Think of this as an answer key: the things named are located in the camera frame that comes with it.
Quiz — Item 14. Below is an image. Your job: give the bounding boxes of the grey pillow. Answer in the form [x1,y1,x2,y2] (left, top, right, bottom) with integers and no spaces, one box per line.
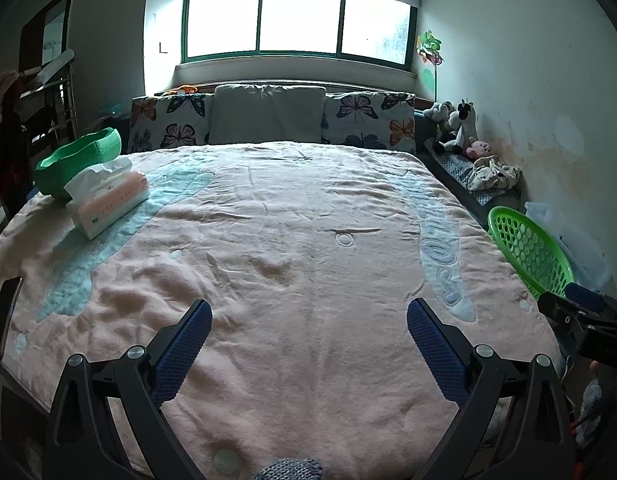
[208,85,326,145]

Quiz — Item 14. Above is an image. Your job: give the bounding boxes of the black phone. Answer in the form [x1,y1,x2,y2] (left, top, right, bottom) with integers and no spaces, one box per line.
[0,276,24,356]

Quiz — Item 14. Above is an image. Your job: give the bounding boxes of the patterned cloth bundle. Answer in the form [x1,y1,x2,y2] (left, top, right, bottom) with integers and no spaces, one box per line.
[468,156,521,191]

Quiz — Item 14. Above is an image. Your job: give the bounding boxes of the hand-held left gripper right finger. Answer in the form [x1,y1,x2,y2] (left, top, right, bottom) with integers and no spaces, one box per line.
[406,298,575,480]

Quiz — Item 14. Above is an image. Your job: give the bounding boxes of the clear plastic storage bag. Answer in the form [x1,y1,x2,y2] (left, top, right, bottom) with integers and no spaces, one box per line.
[524,201,611,291]

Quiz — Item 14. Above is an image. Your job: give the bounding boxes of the grey plush toy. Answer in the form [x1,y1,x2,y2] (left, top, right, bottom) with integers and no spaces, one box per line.
[422,101,455,133]

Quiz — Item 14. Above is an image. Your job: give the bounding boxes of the patterned bench cushion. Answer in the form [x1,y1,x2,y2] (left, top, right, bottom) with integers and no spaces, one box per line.
[423,137,521,206]

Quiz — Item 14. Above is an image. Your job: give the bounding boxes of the dark wooden door frame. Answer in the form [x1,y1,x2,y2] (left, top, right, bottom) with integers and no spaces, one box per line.
[21,0,74,81]

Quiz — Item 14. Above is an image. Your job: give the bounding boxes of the blue bed sheet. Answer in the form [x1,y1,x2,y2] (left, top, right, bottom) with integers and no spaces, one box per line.
[413,110,489,226]

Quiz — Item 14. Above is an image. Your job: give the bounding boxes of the pink tissue pack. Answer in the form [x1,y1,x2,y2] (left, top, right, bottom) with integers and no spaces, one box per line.
[64,157,150,241]

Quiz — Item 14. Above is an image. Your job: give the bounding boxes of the hanging dark clothes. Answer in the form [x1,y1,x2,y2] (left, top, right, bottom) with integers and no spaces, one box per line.
[0,72,34,211]

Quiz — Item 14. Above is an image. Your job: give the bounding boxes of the green framed window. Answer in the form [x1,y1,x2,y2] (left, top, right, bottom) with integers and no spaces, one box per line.
[181,0,419,67]

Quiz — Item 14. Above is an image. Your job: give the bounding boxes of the wooden rack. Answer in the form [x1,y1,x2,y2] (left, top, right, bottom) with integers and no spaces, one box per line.
[18,50,82,146]

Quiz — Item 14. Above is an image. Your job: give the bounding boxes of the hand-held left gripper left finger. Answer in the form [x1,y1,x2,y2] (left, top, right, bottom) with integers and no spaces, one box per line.
[42,299,213,480]

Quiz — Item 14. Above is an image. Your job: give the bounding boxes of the colourful pinwheel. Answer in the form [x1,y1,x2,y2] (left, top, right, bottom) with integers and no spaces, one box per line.
[415,30,444,101]

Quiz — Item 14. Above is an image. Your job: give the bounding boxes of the black white cow plush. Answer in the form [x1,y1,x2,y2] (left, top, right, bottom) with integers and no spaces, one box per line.
[433,100,479,155]

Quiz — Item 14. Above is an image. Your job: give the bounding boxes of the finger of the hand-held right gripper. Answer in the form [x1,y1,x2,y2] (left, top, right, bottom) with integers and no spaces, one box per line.
[565,282,607,312]
[538,292,617,361]

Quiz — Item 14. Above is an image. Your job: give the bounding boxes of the green plastic basket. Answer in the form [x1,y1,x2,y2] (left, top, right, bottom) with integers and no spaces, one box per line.
[488,206,575,301]

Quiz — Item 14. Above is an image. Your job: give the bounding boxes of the butterfly print pillow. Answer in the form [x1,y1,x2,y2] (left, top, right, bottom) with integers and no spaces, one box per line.
[321,91,418,153]
[128,92,214,153]

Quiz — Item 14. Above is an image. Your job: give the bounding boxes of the pink blanket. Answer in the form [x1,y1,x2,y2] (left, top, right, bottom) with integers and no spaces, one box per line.
[0,140,561,478]

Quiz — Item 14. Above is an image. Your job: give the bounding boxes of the grey knitted sleeve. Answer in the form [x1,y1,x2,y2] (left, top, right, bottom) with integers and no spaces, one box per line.
[253,457,324,480]

